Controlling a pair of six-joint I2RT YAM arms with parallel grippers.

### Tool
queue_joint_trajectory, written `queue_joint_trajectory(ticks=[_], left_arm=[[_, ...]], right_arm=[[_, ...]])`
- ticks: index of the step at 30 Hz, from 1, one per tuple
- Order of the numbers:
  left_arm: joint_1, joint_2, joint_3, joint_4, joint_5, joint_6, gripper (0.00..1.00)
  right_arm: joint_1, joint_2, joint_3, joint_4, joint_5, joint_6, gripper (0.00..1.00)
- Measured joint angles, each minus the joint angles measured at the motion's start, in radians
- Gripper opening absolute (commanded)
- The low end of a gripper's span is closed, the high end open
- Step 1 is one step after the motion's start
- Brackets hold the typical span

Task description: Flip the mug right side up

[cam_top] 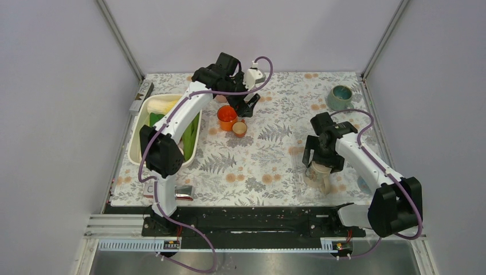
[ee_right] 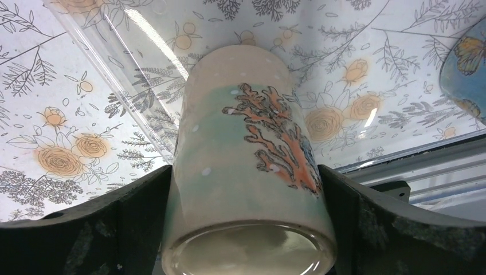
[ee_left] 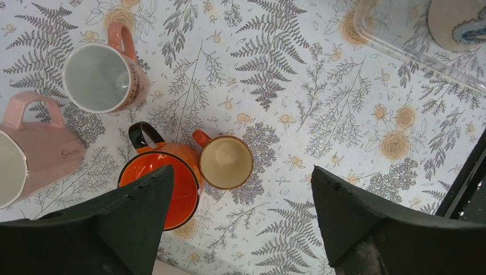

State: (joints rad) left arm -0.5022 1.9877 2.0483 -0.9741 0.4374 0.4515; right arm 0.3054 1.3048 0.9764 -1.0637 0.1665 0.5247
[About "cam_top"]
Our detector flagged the white plastic tray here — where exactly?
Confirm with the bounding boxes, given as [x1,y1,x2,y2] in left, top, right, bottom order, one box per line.
[127,94,202,169]

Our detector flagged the toy yellow cabbage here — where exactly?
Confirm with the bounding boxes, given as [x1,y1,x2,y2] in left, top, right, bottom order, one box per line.
[147,99,178,115]

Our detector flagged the floral table mat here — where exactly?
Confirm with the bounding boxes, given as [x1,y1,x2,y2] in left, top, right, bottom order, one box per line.
[110,72,398,207]

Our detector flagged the blue glazed mug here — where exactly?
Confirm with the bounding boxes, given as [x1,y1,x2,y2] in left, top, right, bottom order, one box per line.
[357,176,373,195]

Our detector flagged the light pink mug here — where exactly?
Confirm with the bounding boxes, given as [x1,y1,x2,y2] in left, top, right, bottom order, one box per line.
[215,95,228,104]

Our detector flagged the orange mug black rim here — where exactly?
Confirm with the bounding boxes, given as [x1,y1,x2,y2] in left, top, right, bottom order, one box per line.
[217,105,238,131]

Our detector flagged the toy green bok choy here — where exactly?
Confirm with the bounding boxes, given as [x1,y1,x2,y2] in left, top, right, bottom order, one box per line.
[148,112,199,164]

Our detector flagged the white cable duct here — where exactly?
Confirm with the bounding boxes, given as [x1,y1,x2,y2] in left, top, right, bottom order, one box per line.
[97,238,354,253]

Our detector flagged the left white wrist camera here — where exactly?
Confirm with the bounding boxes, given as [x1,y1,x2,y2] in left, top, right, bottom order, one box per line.
[243,63,266,91]

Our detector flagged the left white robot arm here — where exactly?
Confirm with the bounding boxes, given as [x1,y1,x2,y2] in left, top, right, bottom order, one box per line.
[139,53,273,235]

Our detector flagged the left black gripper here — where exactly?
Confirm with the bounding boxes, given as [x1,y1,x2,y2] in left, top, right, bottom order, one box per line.
[219,72,260,117]

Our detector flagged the cream floral mug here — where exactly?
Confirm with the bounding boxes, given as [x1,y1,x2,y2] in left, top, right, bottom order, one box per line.
[304,162,332,196]

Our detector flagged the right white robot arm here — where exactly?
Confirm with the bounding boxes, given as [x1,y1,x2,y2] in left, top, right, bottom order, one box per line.
[302,112,423,240]

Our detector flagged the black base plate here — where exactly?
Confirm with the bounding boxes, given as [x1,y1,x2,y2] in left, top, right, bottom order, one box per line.
[142,206,366,250]

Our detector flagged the green glazed mug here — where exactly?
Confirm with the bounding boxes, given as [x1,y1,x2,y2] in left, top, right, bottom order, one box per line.
[327,85,354,111]

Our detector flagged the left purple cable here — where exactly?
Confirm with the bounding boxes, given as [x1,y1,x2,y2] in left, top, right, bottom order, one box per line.
[138,56,274,275]

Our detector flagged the silver snack packet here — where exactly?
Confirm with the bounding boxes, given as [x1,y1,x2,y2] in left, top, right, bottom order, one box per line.
[142,183,194,201]

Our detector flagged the small red-orange mug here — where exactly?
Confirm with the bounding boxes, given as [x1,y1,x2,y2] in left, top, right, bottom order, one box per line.
[232,119,248,138]

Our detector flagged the grey box at wall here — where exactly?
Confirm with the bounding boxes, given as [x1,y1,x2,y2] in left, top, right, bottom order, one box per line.
[129,80,154,116]

